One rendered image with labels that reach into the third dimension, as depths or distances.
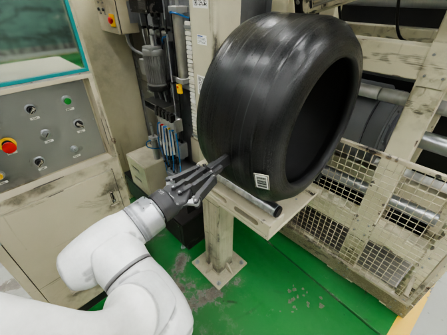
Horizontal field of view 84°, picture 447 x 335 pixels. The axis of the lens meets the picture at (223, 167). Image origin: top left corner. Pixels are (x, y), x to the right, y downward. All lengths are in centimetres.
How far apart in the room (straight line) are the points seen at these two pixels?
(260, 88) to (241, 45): 15
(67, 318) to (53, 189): 87
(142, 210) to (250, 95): 35
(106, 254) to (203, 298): 123
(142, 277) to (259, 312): 124
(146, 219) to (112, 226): 7
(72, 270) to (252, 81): 53
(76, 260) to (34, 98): 72
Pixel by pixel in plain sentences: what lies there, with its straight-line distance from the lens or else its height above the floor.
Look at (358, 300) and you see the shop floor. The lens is 188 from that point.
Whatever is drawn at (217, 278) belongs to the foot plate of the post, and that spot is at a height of 1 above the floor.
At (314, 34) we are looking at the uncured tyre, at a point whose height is 144.
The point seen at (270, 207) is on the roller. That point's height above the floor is 92.
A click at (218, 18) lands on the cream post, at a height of 144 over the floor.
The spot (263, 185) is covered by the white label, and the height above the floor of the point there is 109.
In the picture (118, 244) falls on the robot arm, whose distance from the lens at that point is 54.
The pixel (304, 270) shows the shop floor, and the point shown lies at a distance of 187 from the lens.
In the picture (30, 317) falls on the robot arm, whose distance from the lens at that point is 39.
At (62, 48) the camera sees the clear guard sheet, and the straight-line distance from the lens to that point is 111.
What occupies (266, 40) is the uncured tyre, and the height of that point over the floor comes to 142.
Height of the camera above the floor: 153
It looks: 36 degrees down
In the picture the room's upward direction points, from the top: straight up
